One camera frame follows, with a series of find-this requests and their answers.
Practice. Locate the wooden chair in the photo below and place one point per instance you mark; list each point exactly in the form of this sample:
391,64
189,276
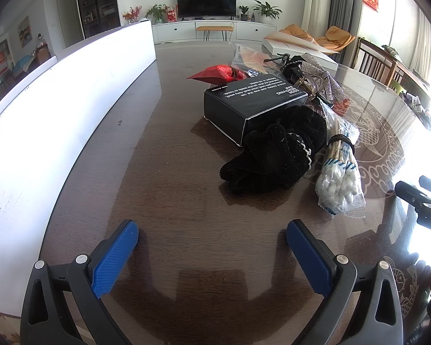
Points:
375,63

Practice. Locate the framed wall picture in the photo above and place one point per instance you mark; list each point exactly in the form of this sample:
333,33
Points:
25,31

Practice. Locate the small green potted plant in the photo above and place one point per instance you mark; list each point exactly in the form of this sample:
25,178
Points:
243,11

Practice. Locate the bushy green potted plant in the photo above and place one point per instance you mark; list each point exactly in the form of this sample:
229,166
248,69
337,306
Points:
157,12

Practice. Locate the black knit gloves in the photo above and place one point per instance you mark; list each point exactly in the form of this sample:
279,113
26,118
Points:
273,151

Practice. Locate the glass display cabinet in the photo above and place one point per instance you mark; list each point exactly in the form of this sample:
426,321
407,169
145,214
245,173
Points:
97,3

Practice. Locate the orange stool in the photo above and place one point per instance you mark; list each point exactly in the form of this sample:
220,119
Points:
214,27

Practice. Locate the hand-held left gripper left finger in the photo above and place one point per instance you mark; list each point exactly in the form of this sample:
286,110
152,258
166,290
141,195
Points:
113,258

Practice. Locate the orange lounge chair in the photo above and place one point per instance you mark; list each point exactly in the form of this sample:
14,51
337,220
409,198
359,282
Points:
336,36

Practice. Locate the black television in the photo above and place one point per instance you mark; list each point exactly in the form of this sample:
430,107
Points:
206,3

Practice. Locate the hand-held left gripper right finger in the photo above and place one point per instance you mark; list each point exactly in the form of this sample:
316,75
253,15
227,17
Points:
309,258

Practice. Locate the white television cabinet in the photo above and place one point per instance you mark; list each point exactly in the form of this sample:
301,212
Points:
179,30

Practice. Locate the clear plastic packet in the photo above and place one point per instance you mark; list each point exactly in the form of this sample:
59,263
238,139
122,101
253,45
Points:
253,57

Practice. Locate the white door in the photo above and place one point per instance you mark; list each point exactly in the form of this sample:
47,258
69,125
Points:
65,21

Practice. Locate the red flower arrangement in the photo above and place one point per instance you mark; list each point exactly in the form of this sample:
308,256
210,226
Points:
132,15

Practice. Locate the rhinestone bow hair clip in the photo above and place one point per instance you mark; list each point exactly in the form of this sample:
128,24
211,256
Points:
321,75

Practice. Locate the white curtain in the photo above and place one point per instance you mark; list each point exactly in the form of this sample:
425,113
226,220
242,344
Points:
318,0

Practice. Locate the red plastic bag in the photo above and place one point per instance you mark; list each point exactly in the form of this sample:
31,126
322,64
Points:
215,73

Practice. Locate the large leafy potted plant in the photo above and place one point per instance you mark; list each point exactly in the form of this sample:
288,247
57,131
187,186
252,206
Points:
267,10

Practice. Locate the black cardboard box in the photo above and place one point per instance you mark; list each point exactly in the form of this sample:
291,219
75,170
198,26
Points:
244,109

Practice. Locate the grey curtain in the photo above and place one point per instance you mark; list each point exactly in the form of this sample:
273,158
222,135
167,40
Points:
346,7

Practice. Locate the white flat box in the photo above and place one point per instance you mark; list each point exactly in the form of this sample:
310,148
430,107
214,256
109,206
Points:
298,45

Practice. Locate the red gift bag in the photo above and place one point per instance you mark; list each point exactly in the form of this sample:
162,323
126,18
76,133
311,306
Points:
171,15

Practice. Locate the wooden side table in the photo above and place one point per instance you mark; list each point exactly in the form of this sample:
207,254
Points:
411,82

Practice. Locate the cotton swab packet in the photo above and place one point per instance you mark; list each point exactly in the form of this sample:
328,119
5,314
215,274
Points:
339,183

